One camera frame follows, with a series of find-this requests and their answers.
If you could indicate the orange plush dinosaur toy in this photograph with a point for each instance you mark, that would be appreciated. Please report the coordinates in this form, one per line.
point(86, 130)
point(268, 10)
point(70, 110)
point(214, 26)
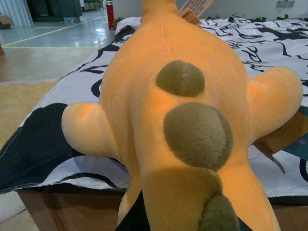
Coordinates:
point(179, 111)

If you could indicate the orange cardboard hang tag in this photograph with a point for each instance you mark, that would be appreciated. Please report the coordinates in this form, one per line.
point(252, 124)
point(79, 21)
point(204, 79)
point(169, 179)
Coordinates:
point(292, 137)

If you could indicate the black and white duvet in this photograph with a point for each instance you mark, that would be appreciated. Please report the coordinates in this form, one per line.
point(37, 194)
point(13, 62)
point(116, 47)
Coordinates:
point(37, 154)

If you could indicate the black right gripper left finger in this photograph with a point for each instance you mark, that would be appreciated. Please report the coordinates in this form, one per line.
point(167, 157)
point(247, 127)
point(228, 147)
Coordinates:
point(136, 219)

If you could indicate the red cylindrical fire extinguisher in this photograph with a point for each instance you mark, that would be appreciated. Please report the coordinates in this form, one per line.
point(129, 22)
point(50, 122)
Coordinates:
point(110, 14)

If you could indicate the white sewn care label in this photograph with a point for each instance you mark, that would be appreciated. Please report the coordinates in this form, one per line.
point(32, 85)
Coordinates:
point(191, 10)

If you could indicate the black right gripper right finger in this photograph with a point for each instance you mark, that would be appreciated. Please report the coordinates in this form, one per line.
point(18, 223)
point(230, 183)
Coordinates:
point(243, 226)

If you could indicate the wooden bed frame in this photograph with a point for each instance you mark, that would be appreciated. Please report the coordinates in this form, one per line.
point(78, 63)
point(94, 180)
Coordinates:
point(65, 207)

